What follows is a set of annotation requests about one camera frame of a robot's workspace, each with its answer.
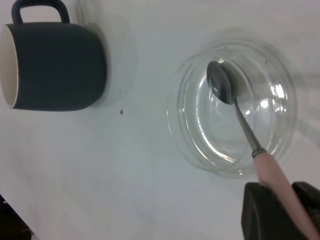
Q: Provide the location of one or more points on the dark blue ceramic mug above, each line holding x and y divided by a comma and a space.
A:
57, 67

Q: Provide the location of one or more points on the clear glass saucer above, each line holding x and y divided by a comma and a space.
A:
200, 140

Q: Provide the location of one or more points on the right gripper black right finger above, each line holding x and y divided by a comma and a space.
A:
311, 200

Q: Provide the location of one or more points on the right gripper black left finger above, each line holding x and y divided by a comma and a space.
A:
265, 217

